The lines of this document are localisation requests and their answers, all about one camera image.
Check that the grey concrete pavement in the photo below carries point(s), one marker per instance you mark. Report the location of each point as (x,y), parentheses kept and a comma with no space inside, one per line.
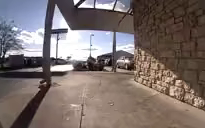
(110,100)

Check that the silver car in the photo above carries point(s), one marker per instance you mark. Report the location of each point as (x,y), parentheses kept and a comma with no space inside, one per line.
(125,62)

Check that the thin grey canopy post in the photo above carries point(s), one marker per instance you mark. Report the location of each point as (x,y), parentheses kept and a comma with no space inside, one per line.
(114,50)

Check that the low dark building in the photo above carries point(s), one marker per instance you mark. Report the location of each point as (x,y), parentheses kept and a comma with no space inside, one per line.
(21,61)

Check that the tall sign on pole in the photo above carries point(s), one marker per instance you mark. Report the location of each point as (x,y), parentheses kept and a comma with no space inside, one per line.
(58,33)

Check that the dark bushes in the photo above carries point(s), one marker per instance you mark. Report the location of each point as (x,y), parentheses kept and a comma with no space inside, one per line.
(90,64)

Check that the bare tree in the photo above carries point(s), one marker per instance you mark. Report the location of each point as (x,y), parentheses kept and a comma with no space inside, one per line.
(2,40)

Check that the grey canopy roof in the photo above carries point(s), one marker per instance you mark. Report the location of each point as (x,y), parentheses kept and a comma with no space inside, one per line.
(96,16)

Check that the stone block wall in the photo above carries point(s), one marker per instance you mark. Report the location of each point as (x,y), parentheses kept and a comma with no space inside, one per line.
(176,50)

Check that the street lamp pole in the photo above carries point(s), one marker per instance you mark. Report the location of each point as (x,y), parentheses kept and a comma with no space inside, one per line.
(90,45)

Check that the building with pitched roof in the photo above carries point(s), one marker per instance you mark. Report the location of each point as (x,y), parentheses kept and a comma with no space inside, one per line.
(115,55)

